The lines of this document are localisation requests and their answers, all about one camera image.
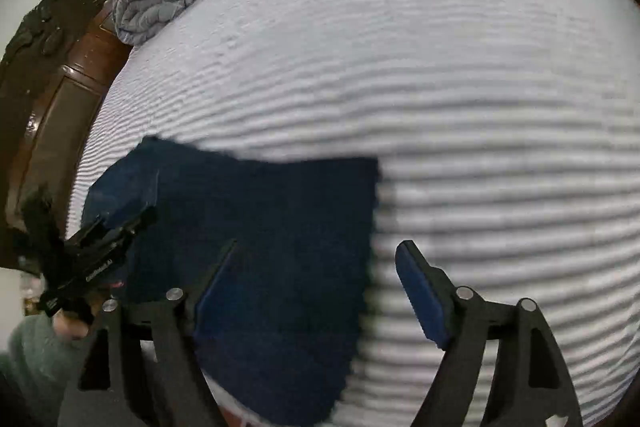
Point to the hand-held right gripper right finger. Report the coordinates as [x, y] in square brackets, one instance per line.
[422, 297]

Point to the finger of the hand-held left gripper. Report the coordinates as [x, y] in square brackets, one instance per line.
[127, 204]

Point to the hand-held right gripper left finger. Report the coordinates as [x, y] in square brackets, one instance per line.
[210, 302]

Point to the dark blue denim pants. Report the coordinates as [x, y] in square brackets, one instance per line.
[290, 232]

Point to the person's left forearm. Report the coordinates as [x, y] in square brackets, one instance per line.
[30, 357]

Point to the dark wooden headboard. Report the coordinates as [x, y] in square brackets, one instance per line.
[50, 107]

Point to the grey white striped bed sheet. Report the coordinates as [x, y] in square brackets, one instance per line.
[400, 82]

